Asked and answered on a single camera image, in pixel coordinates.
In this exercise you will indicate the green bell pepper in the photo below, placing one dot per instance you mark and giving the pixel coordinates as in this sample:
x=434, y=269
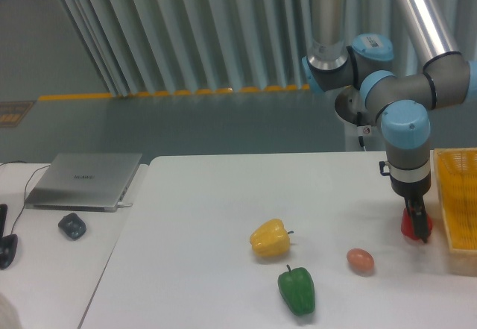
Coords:
x=297, y=290

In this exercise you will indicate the yellow plastic basket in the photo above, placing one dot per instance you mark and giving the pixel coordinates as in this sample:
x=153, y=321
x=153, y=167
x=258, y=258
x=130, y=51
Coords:
x=455, y=172

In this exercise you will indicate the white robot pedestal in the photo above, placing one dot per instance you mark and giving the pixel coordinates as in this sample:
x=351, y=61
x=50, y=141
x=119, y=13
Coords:
x=360, y=132

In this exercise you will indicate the silver laptop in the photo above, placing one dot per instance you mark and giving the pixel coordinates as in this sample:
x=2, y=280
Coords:
x=90, y=182

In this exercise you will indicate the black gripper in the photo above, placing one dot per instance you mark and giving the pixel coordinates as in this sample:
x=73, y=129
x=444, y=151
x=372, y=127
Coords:
x=411, y=182

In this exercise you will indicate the brown egg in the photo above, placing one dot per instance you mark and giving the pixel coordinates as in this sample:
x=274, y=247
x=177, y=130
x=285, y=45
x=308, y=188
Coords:
x=360, y=260

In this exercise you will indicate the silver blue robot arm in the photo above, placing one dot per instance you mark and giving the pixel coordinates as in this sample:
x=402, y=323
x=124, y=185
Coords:
x=398, y=107

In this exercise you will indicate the red bell pepper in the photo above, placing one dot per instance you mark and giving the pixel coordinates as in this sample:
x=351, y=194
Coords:
x=406, y=226

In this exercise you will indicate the black device with stand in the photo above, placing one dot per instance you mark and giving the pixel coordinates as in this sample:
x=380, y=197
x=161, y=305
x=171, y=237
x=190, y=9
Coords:
x=8, y=242

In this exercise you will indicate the white folding partition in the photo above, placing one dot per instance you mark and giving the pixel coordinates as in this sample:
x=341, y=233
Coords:
x=170, y=46

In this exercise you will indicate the yellow bell pepper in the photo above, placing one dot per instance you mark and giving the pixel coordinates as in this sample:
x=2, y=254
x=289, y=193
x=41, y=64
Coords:
x=270, y=239

